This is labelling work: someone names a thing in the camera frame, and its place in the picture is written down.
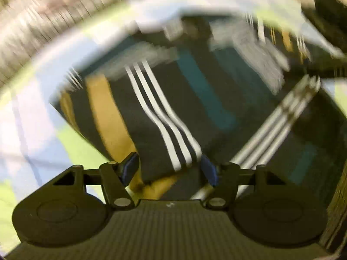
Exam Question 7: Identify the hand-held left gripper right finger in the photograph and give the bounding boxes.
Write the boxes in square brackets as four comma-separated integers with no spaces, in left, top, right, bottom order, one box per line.
[200,154,286,209]

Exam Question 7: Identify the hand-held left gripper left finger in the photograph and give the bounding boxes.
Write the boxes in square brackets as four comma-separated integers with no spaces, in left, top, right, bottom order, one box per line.
[53,152,140,211]

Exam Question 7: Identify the dark striped sports garment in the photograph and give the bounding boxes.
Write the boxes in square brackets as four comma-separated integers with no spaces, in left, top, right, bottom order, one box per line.
[50,13,347,195]

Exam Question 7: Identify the blue green checked bedsheet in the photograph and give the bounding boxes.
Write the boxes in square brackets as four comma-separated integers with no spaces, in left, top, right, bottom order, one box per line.
[0,0,347,250]

